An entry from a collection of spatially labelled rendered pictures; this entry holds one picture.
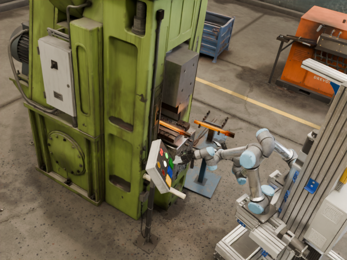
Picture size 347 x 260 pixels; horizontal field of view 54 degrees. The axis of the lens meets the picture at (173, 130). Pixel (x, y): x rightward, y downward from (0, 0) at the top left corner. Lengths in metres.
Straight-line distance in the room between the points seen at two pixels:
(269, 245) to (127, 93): 1.66
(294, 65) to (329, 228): 4.07
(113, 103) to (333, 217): 1.94
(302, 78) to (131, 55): 4.31
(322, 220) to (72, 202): 2.48
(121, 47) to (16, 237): 2.11
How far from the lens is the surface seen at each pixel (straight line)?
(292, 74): 6.52
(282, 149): 3.15
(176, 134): 3.22
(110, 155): 3.39
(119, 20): 2.59
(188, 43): 3.09
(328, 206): 2.73
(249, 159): 2.49
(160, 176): 2.62
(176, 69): 2.74
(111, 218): 3.76
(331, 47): 6.07
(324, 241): 2.93
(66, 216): 3.81
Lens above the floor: 2.98
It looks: 38 degrees down
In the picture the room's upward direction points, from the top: 8 degrees clockwise
